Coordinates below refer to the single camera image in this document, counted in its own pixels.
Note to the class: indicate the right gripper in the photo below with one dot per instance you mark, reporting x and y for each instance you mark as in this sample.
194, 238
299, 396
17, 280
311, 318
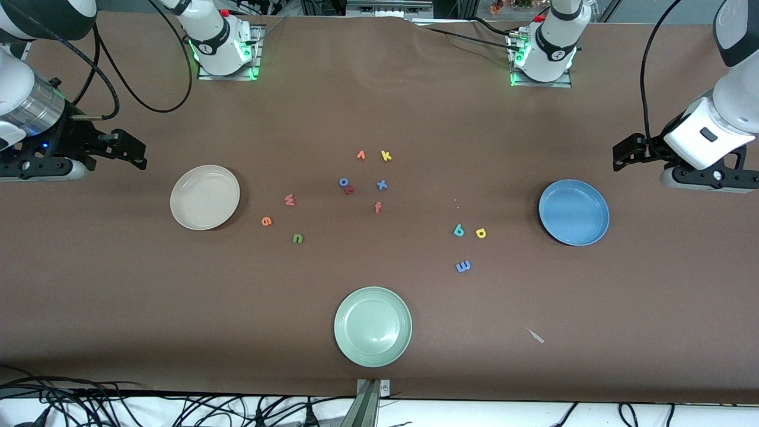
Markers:
76, 141

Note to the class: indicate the silver metal box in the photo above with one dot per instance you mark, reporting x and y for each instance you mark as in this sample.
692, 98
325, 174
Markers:
388, 7

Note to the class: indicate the metal table edge bracket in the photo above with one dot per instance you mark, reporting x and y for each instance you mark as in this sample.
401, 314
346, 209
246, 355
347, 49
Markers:
370, 403

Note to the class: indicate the beige plate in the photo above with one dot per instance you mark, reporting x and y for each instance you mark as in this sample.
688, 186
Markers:
204, 197

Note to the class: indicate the white paper scrap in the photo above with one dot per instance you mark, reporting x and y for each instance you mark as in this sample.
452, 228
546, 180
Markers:
535, 335

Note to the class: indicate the pink foam letter w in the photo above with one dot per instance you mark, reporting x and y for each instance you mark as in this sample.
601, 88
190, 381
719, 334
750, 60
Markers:
289, 200

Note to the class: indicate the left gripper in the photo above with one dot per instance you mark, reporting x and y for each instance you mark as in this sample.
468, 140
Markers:
647, 147

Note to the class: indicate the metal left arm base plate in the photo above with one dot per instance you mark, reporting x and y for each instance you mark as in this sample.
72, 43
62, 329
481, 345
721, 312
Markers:
551, 84

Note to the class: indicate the teal foam letter b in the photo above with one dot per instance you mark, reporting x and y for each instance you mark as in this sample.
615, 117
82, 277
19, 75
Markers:
458, 232

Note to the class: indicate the blue foam letter m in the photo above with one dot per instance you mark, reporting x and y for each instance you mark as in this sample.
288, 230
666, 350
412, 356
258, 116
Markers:
463, 267

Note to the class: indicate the blue plate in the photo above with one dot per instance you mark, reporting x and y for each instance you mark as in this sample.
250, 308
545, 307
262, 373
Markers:
574, 212

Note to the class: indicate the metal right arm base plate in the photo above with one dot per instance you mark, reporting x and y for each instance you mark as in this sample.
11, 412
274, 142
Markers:
256, 53

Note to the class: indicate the orange brown object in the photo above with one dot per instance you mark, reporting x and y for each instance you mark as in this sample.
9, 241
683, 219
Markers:
510, 6

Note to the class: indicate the pale green plate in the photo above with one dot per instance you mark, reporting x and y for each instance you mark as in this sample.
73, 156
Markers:
373, 327

